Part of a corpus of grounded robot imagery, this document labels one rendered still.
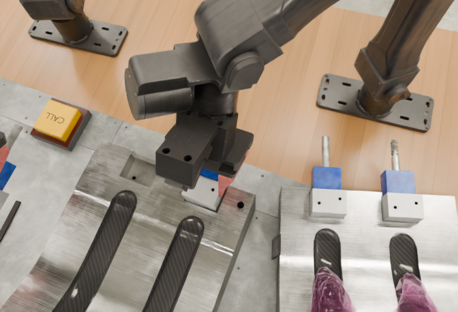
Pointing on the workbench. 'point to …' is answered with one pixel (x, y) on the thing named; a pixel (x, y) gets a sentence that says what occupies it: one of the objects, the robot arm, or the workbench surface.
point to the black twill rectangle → (276, 246)
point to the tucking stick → (9, 219)
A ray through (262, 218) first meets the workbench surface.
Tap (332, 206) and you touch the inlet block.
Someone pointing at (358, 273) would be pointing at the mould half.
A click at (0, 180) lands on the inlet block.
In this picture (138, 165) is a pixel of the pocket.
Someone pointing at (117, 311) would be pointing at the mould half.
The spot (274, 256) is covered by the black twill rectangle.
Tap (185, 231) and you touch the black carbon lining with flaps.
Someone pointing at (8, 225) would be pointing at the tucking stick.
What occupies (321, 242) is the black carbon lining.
